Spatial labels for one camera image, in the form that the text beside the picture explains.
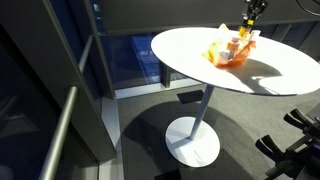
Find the brown bottle yellow cap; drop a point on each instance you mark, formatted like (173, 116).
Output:
(244, 31)

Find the black floor plate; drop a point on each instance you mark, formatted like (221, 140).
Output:
(190, 96)

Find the white table leg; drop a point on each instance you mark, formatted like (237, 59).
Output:
(201, 111)

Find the grey metal handrail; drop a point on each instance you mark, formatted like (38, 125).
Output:
(61, 130)

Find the white item blue print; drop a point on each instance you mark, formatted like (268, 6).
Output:
(225, 55)

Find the white round table base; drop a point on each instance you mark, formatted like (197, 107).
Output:
(193, 143)

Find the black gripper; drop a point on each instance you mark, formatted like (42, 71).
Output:
(257, 5)

